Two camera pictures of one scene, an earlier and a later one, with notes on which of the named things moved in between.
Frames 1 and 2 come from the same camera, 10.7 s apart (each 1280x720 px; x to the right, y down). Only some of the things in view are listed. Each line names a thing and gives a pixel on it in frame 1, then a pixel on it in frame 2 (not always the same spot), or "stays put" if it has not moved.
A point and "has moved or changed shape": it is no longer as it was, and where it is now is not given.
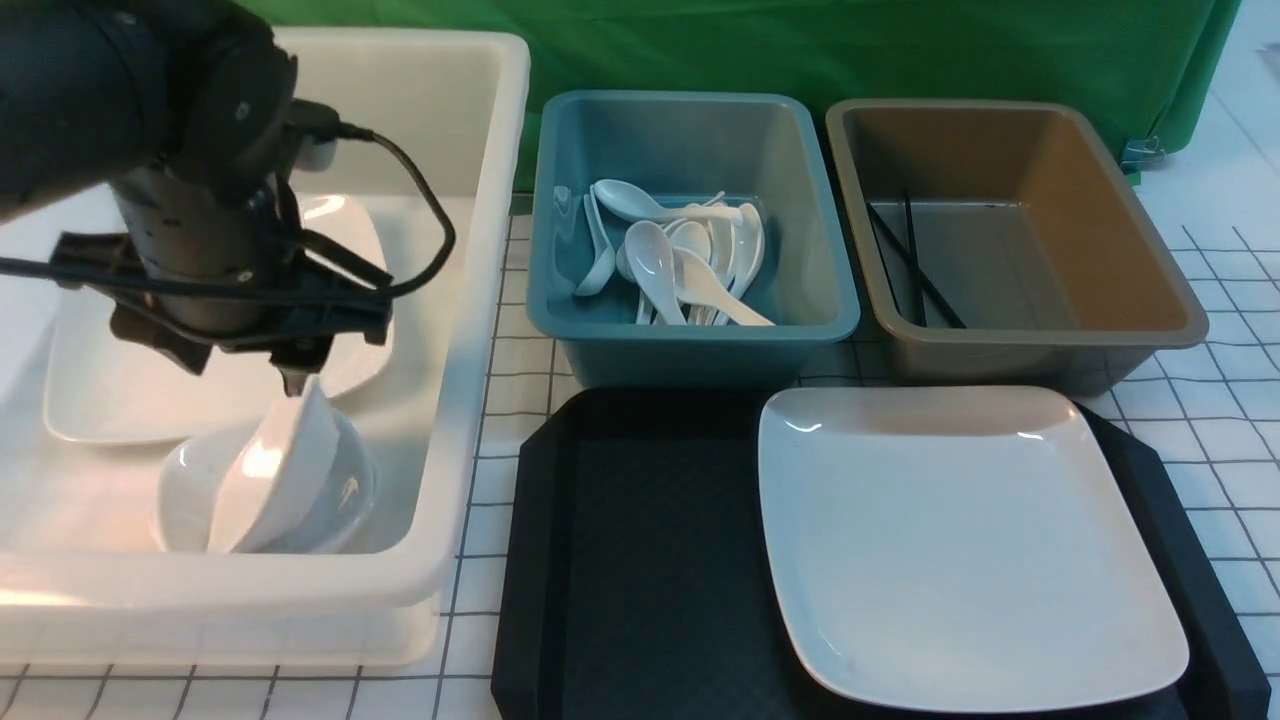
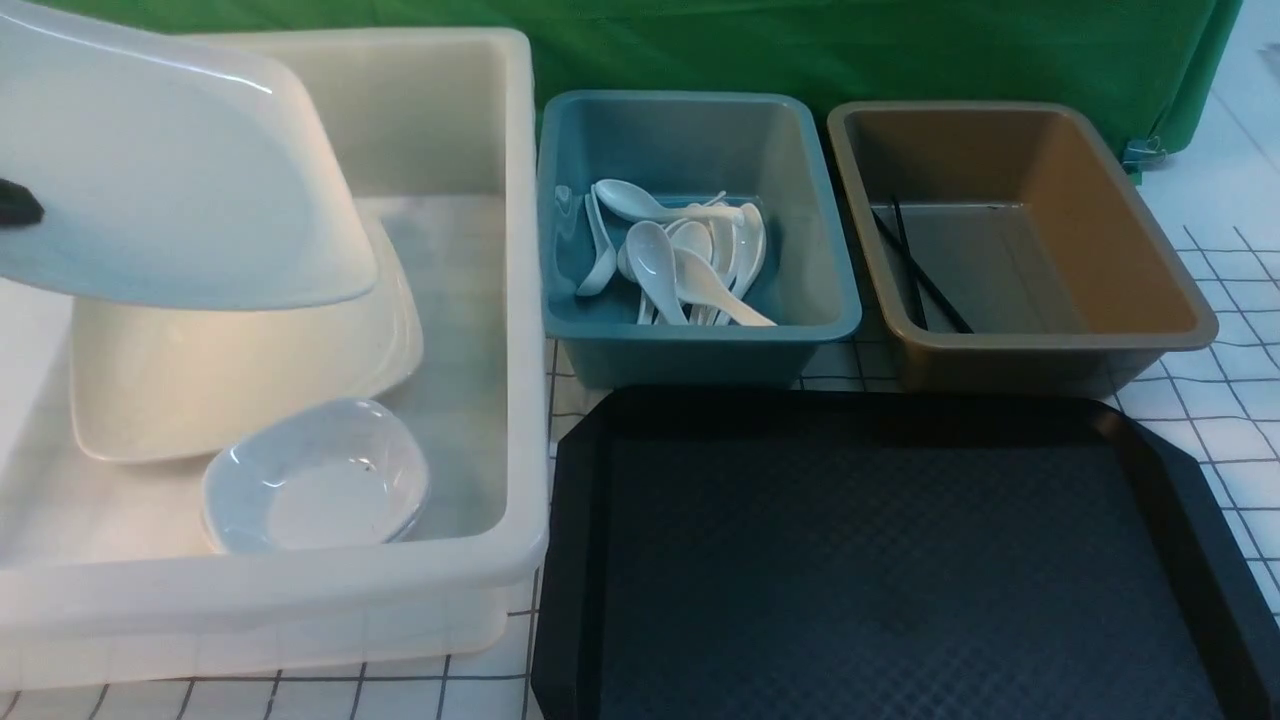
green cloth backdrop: [1151, 67] stays put
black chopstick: [915, 261] has moved or changed shape
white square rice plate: [951, 546] has moved or changed shape
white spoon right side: [752, 237] stays put
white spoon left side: [605, 252] stays put
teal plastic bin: [677, 150] stays put
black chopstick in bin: [916, 265] stays put
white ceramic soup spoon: [695, 277] stays put
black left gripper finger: [296, 373] → [18, 206]
